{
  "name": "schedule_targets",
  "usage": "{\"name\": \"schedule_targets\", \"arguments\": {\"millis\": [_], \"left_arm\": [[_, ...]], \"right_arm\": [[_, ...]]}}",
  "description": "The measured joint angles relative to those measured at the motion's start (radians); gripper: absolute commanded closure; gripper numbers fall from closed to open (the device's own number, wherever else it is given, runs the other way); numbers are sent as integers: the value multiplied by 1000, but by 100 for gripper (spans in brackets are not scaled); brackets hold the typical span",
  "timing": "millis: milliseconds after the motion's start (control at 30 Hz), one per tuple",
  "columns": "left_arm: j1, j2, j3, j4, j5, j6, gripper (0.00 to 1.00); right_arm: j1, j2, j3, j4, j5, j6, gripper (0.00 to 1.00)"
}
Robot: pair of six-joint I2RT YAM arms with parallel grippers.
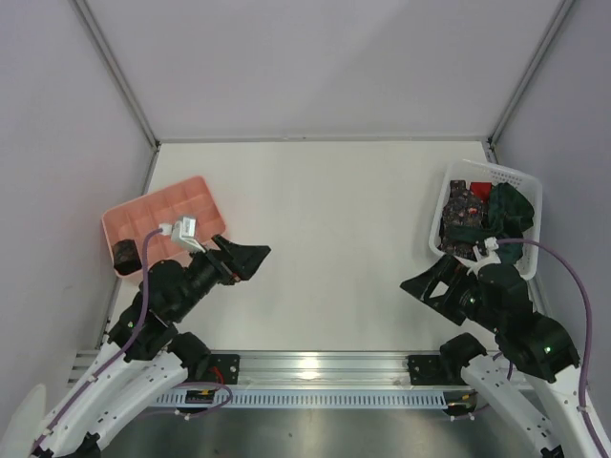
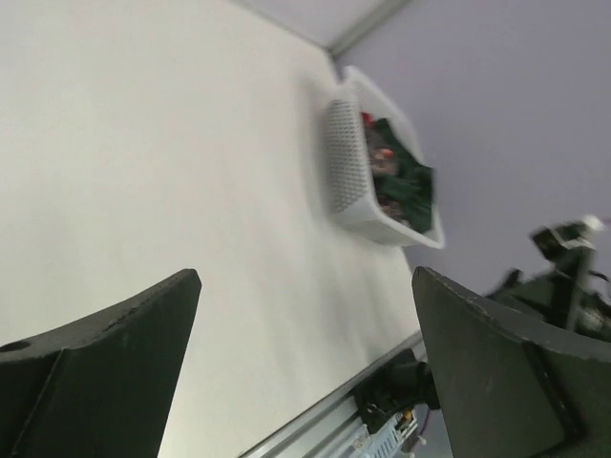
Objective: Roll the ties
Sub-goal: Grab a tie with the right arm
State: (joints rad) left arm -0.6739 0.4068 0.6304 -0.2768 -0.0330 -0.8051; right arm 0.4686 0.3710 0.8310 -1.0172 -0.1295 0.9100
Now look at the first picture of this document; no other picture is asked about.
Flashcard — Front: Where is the red tie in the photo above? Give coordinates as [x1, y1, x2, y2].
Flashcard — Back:
[470, 181, 493, 202]

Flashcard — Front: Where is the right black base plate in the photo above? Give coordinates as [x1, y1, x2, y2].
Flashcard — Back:
[406, 354, 453, 386]

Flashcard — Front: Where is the pink compartment tray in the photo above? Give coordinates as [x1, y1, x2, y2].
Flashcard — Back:
[101, 176, 226, 283]

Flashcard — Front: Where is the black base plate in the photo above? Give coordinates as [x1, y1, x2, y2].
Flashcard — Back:
[190, 353, 241, 385]
[406, 354, 453, 386]

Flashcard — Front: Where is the white slotted cable duct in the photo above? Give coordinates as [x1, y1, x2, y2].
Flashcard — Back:
[152, 388, 448, 410]

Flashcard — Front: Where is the dark green tie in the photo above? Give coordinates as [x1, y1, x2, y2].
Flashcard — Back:
[448, 183, 535, 250]

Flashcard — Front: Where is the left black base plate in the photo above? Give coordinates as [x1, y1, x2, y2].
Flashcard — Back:
[190, 353, 241, 385]

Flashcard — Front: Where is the purple cable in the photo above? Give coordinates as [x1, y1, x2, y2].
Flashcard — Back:
[495, 238, 607, 458]
[28, 226, 168, 454]

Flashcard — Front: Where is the floral navy tie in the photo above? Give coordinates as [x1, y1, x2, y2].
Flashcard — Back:
[438, 180, 488, 260]

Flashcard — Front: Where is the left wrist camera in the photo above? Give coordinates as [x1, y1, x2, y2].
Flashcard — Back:
[158, 216, 207, 253]

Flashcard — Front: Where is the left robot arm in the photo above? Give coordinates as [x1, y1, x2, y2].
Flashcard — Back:
[30, 235, 271, 457]

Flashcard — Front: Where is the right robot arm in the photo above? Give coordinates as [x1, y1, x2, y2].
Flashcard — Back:
[400, 256, 610, 457]

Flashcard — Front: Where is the white plastic basket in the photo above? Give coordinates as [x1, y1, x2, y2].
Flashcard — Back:
[429, 159, 542, 280]

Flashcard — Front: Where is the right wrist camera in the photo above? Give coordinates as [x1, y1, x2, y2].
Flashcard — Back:
[468, 237, 501, 276]

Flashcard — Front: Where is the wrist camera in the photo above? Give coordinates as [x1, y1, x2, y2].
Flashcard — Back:
[468, 237, 501, 276]
[158, 216, 207, 253]

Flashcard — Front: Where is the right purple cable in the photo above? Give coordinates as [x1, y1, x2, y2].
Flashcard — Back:
[495, 238, 607, 458]

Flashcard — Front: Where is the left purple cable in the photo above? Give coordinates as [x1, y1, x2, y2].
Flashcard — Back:
[28, 226, 168, 454]

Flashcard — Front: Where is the rolled dark brown tie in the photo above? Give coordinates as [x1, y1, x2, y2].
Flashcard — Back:
[112, 239, 141, 276]

